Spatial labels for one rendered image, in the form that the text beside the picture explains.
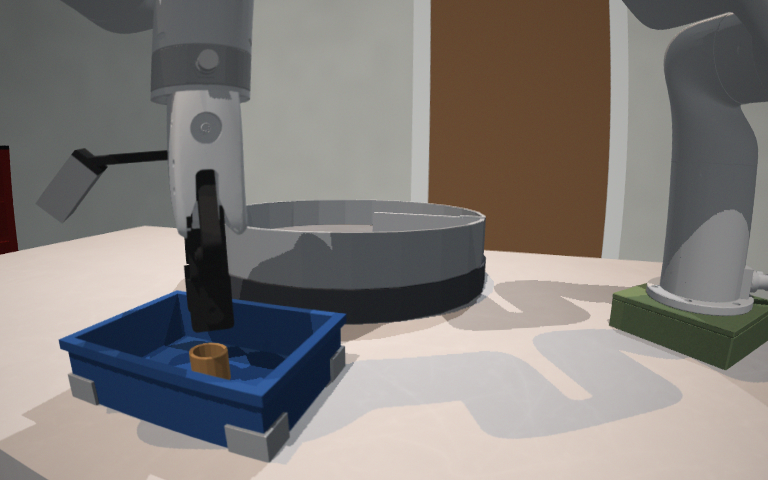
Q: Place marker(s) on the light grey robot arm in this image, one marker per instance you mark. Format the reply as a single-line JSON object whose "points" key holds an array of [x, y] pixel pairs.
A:
{"points": [[711, 68]]}

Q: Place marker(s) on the bronze bushing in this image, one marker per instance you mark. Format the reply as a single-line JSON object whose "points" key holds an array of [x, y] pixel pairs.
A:
{"points": [[203, 359]]}

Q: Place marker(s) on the blue crate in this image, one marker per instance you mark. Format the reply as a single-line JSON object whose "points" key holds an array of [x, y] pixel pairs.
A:
{"points": [[249, 419]]}

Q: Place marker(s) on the grey round turntable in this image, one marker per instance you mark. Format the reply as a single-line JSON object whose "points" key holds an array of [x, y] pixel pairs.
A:
{"points": [[373, 266]]}

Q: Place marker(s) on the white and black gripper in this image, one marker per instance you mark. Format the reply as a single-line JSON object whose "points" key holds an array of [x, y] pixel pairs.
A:
{"points": [[216, 110]]}

